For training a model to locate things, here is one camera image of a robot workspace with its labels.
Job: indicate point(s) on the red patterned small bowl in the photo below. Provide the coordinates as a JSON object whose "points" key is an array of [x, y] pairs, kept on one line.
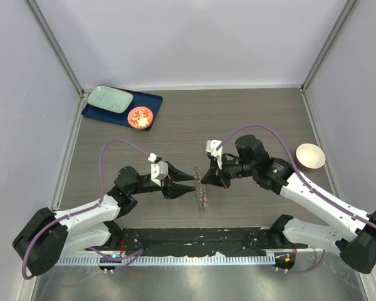
{"points": [[140, 118]]}

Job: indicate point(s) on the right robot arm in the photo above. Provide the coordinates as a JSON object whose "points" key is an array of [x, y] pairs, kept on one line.
{"points": [[349, 232]]}

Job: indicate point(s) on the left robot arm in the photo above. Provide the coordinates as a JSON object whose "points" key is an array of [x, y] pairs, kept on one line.
{"points": [[50, 235]]}

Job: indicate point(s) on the white brown bowl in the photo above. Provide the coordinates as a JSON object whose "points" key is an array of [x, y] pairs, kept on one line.
{"points": [[310, 156]]}

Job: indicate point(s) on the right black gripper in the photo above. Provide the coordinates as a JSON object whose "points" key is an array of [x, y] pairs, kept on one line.
{"points": [[210, 178]]}

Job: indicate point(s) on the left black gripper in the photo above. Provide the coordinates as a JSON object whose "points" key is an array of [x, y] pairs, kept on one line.
{"points": [[172, 190]]}

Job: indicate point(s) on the light green rectangular plate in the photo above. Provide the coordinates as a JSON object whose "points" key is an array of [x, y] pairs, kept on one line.
{"points": [[110, 99]]}

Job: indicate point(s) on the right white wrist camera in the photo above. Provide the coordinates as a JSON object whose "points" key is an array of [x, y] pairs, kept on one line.
{"points": [[213, 150]]}

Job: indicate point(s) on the slotted cable duct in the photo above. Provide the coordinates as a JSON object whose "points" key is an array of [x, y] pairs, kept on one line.
{"points": [[94, 259]]}

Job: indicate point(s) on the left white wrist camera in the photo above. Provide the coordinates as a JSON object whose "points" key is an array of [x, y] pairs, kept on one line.
{"points": [[159, 169]]}

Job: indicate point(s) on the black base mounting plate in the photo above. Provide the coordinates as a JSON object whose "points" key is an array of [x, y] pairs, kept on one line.
{"points": [[199, 242]]}

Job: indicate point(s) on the large metal keyring with rings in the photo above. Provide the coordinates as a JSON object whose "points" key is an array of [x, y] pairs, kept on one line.
{"points": [[200, 188]]}

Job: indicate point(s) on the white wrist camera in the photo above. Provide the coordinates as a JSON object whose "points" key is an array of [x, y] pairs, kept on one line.
{"points": [[213, 150], [159, 169]]}

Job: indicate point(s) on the dark blue tray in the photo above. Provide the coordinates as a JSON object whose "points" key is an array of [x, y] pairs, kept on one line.
{"points": [[127, 108]]}

